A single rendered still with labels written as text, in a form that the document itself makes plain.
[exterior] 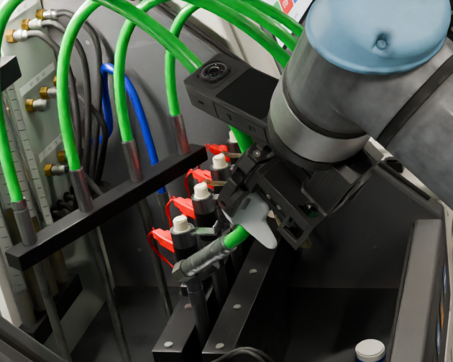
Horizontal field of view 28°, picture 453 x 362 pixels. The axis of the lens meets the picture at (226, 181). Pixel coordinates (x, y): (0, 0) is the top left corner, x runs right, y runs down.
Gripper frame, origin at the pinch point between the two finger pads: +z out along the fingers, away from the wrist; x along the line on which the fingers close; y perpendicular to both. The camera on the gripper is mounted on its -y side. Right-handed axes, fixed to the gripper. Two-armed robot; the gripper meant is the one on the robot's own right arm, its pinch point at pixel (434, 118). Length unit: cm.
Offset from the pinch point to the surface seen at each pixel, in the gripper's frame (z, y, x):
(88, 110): 5, -49, 21
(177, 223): 10.1, -28.8, -2.6
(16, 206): 7.5, -48.5, -2.7
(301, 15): 8, -28, 68
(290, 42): -4.7, -17.0, 13.5
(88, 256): 31, -57, 23
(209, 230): 11.6, -25.4, -2.0
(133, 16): -16.8, -24.0, -12.9
